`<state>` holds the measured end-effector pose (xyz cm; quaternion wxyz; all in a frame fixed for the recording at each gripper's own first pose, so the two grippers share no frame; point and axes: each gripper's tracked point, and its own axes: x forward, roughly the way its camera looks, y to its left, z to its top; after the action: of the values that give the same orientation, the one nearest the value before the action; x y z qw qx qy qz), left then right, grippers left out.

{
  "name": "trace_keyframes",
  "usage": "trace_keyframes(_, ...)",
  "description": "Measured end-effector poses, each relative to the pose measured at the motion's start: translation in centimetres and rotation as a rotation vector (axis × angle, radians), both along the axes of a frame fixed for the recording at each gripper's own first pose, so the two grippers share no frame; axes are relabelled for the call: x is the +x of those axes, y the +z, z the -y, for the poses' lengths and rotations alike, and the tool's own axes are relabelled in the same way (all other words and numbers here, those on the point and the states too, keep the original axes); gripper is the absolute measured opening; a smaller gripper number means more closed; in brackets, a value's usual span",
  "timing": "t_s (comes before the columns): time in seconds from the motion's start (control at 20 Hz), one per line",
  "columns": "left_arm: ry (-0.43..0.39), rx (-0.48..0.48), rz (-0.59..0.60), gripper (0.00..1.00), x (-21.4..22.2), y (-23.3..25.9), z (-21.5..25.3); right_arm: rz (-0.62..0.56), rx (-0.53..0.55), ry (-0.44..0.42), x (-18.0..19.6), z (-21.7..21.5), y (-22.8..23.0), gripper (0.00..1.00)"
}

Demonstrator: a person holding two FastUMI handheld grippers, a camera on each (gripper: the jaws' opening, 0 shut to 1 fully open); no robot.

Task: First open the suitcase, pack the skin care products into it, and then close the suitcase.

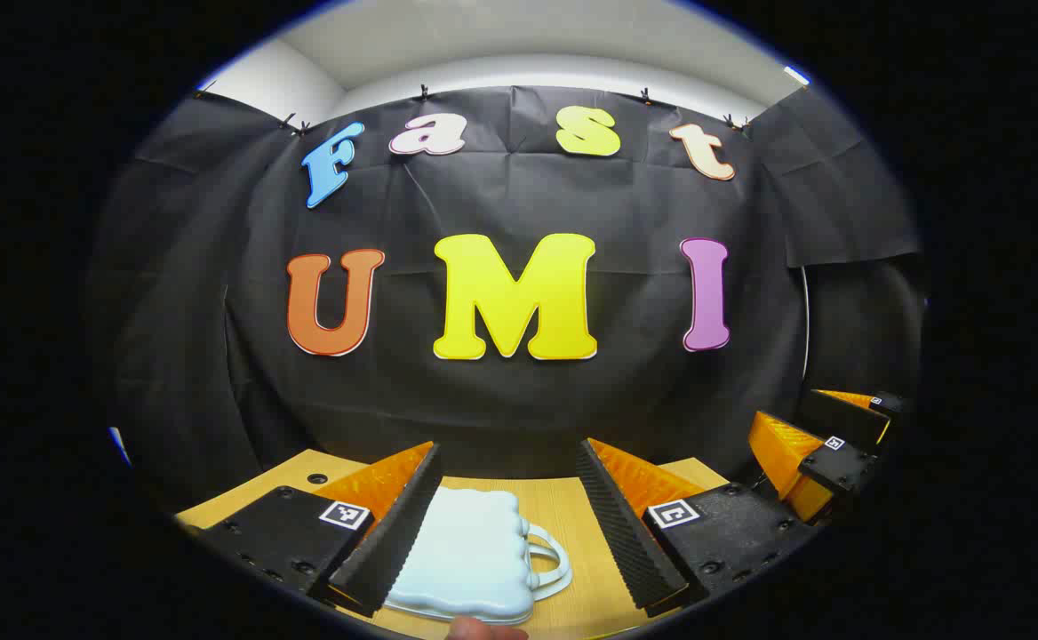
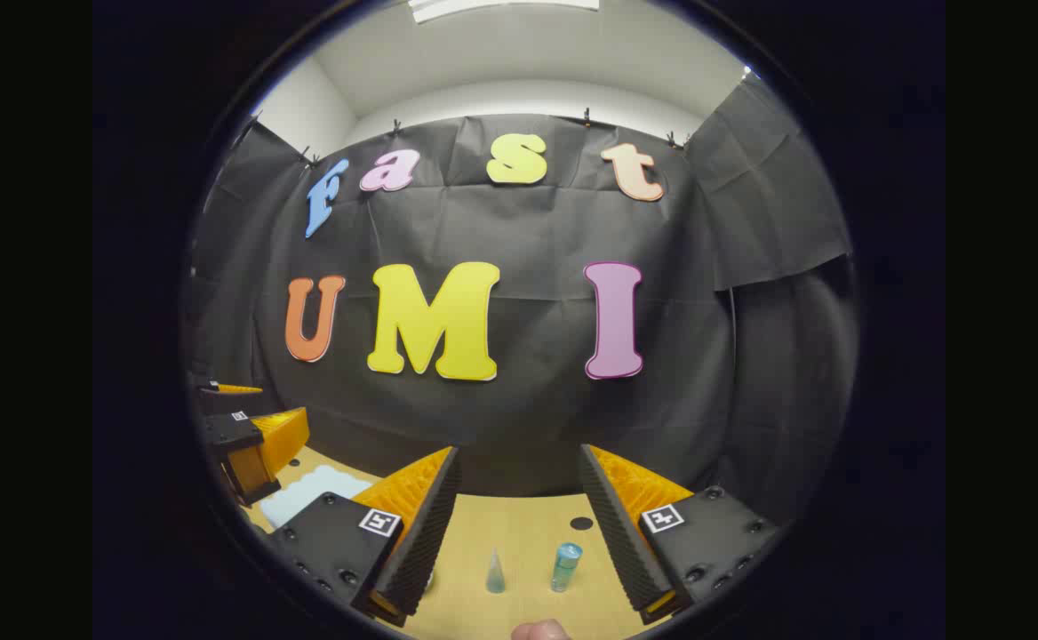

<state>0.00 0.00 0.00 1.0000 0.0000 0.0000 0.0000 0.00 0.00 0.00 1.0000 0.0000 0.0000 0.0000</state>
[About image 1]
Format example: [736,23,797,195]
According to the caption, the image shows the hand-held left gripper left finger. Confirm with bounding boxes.
[183,442,443,619]

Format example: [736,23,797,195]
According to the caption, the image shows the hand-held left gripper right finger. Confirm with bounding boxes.
[575,437,826,619]

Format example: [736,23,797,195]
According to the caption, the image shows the light blue suitcase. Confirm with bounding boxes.
[383,486,573,625]

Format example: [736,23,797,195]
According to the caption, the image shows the black backdrop cloth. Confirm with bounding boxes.
[84,84,929,525]

